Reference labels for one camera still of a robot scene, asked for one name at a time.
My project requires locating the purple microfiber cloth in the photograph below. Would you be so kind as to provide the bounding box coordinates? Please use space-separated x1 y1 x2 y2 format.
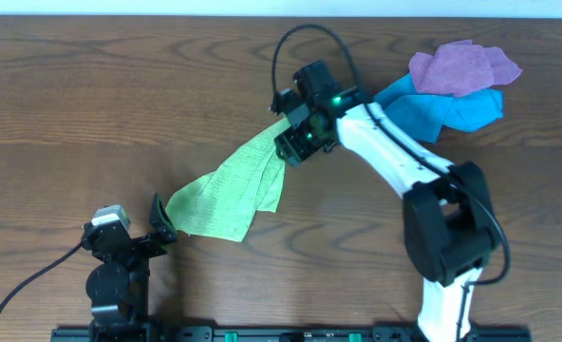
408 40 522 97

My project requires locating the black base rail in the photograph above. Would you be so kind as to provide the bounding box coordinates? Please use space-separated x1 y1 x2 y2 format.
50 324 533 342

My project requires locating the left black cable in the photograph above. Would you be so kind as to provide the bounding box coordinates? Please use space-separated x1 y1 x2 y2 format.
0 240 85 342

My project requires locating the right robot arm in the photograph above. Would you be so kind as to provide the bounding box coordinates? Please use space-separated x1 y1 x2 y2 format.
271 61 508 341

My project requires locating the right black cable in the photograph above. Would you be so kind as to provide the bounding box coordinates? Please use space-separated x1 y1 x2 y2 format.
270 23 512 342

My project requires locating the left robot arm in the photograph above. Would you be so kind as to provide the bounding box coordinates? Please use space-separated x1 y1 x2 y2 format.
81 195 178 327

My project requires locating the green microfiber cloth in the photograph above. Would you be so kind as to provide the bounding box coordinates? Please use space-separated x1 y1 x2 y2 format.
166 119 290 242

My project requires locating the black cable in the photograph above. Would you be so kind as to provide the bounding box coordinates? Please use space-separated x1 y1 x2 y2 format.
0 240 85 342
270 23 512 342

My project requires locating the blue microfiber cloth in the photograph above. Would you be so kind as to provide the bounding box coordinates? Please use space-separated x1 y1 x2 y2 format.
374 74 503 143

